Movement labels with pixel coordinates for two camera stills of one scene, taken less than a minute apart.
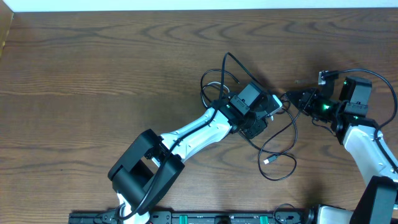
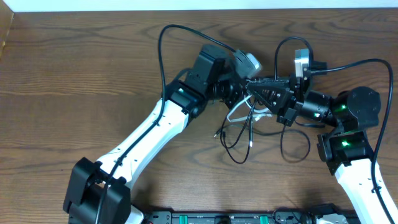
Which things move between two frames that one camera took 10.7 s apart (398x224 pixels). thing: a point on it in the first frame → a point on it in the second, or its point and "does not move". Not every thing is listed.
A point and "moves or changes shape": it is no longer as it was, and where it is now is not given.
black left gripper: [259, 125] → [232, 94]
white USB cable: [202, 93] moves or changes shape
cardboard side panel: [6, 19] does not move
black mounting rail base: [306, 217] does not move
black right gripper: [308, 96] → [291, 95]
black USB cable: [277, 154] → [251, 137]
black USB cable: [201, 86] moves or changes shape
